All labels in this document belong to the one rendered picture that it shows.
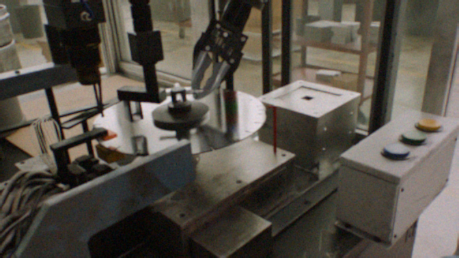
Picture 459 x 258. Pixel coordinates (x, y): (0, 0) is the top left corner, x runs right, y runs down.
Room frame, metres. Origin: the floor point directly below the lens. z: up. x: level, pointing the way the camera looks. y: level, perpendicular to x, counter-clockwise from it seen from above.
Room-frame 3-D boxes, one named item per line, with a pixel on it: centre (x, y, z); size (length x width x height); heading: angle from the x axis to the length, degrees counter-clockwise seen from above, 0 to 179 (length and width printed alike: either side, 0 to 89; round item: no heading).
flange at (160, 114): (0.72, 0.09, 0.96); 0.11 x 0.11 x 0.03
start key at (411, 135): (0.67, -0.34, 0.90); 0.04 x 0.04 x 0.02
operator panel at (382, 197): (0.68, -0.33, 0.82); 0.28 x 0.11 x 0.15; 134
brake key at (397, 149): (0.62, -0.29, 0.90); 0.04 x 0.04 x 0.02
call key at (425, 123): (0.71, -0.39, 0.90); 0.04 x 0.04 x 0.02
